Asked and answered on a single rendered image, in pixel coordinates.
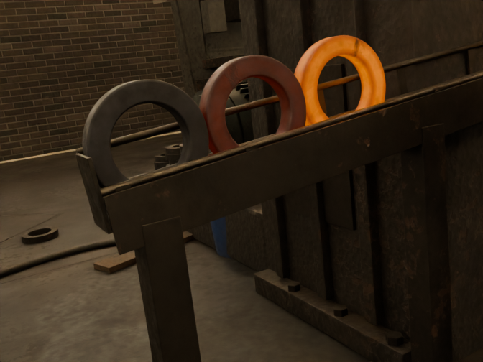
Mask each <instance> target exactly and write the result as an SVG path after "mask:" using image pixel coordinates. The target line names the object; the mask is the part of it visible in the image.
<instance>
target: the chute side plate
mask: <svg viewBox="0 0 483 362"><path fill-rule="evenodd" d="M480 122H483V78H480V79H477V80H473V81H470V82H468V83H464V84H461V85H457V86H454V87H452V88H447V89H445V90H441V91H439V92H435V93H432V94H429V95H426V96H422V97H420V98H416V99H413V100H410V101H406V102H404V103H399V104H397V105H394V106H390V107H387V108H384V109H381V110H378V111H374V112H371V113H368V114H365V115H362V116H358V117H356V118H353V119H349V120H346V121H342V122H340V123H337V124H333V125H330V126H327V127H323V128H321V129H317V130H315V131H310V132H308V133H305V134H301V135H298V136H294V137H292V138H289V139H285V140H282V141H279V142H275V143H273V144H269V145H267V146H264V147H260V148H257V149H253V150H250V151H248V152H244V153H241V154H237V155H234V156H232V157H228V158H225V159H221V160H219V161H216V162H212V163H209V164H205V165H203V166H200V167H196V168H193V169H191V170H186V171H184V172H180V173H177V174H174V175H171V176H168V177H164V178H161V179H158V180H155V181H152V182H148V183H145V184H143V185H138V186H136V187H132V188H129V189H127V190H122V191H120V192H116V193H113V194H110V195H107V196H104V197H103V201H104V203H105V206H106V211H107V214H108V217H109V222H110V224H111V229H112V232H113V235H114V240H115V242H116V247H117V250H118V253H119V255H122V254H125V253H127V252H130V251H133V250H135V249H139V248H141V247H143V246H144V239H143V234H142V226H143V225H146V224H149V223H154V222H158V221H163V220H166V219H169V218H174V217H178V216H180V218H181V223H182V229H183V232H184V231H187V230H190V229H192V228H195V227H198V226H201V225H203V224H206V223H209V222H211V221H214V220H217V219H219V218H223V217H225V216H228V215H231V214H233V213H236V212H239V211H241V210H244V209H247V208H250V207H252V206H255V205H258V204H260V203H263V202H266V201H268V200H271V199H274V198H277V197H280V196H282V195H285V194H288V193H289V192H293V191H296V190H299V189H301V188H303V187H307V186H309V185H312V184H315V183H317V182H320V181H322V180H326V179H328V178H330V177H334V176H336V175H340V174H342V173H344V172H348V171H349V170H353V169H356V168H357V167H361V166H363V165H366V164H369V163H371V162H375V161H377V160H379V159H383V158H385V157H388V156H390V155H393V154H397V153H398V152H402V151H404V150H406V149H410V148H412V147H416V146H418V145H420V144H422V130H421V129H422V128H423V127H426V126H432V125H436V124H444V136H445V135H447V134H450V133H453V132H455V131H458V130H461V129H464V128H466V127H469V126H472V125H475V124H478V123H480Z"/></svg>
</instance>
